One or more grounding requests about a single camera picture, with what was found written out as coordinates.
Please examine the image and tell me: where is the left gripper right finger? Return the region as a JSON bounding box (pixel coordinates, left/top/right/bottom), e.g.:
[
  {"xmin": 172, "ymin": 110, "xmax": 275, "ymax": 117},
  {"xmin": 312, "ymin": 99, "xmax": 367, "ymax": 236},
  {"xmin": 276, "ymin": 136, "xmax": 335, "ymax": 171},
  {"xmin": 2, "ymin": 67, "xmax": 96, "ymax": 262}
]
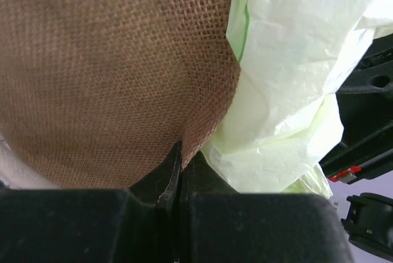
[{"xmin": 179, "ymin": 154, "xmax": 352, "ymax": 262}]

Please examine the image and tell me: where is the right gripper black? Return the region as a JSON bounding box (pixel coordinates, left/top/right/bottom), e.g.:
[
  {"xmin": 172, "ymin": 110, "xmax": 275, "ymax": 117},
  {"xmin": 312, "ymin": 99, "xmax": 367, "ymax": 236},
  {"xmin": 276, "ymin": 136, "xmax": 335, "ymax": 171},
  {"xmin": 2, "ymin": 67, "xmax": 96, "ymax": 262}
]
[{"xmin": 320, "ymin": 35, "xmax": 392, "ymax": 184}]

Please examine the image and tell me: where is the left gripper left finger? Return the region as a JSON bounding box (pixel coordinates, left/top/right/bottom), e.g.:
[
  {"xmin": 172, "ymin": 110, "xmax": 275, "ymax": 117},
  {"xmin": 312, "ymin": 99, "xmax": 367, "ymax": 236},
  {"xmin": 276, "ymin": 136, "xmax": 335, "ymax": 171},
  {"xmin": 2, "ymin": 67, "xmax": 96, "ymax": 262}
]
[{"xmin": 1, "ymin": 143, "xmax": 181, "ymax": 262}]

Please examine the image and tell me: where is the green avocado print plastic bag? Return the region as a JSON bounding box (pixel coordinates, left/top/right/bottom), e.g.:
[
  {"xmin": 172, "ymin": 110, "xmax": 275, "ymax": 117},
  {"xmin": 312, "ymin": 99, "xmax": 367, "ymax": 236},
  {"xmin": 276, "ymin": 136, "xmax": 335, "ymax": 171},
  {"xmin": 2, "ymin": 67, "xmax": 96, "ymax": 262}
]
[{"xmin": 202, "ymin": 0, "xmax": 392, "ymax": 198}]

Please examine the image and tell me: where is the brown jute tote bag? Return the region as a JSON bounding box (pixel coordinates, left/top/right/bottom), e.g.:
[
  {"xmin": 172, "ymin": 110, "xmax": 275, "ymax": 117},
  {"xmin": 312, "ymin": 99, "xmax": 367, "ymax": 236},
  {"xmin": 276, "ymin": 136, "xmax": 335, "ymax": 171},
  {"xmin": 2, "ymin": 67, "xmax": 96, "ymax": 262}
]
[{"xmin": 1, "ymin": 0, "xmax": 240, "ymax": 189}]

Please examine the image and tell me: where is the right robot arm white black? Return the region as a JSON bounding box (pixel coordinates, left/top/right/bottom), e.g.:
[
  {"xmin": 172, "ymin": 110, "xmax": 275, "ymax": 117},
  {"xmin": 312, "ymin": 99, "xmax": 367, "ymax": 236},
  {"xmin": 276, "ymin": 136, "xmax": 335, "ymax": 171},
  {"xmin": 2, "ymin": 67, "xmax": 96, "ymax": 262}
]
[{"xmin": 320, "ymin": 35, "xmax": 392, "ymax": 261}]

